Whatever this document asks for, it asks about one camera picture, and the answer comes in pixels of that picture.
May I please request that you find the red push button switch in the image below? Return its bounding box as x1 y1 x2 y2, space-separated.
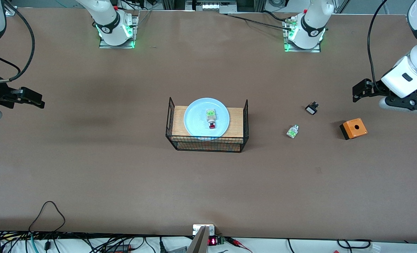
205 109 218 130

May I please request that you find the light blue plate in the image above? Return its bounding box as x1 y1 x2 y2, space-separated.
184 98 230 141

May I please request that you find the black power adapter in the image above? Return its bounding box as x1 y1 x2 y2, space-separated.
105 244 132 253

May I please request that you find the aluminium profile bar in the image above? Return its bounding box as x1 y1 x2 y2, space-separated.
187 226 210 253

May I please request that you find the orange button enclosure box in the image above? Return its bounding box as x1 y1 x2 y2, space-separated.
339 118 368 140

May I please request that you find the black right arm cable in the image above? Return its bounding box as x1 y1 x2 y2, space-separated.
0 0 36 84

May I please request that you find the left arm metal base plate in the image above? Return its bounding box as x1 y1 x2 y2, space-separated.
283 18 322 53

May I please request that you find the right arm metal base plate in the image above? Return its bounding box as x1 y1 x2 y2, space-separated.
99 11 139 49

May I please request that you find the black looped cable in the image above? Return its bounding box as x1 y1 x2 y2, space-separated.
28 201 66 234

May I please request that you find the black wire rack wooden top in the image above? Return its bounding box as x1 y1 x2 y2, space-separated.
165 97 249 153

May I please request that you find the long black base cable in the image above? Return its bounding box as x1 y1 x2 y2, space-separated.
222 13 294 31

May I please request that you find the black coiled cable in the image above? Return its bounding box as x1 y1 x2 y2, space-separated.
337 239 372 250

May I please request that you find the metal frame with light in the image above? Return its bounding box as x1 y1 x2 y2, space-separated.
185 0 238 14

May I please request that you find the red clip lead wire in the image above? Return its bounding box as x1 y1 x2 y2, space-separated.
225 237 253 253

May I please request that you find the silver metal bracket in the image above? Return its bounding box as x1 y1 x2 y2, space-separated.
192 224 216 236

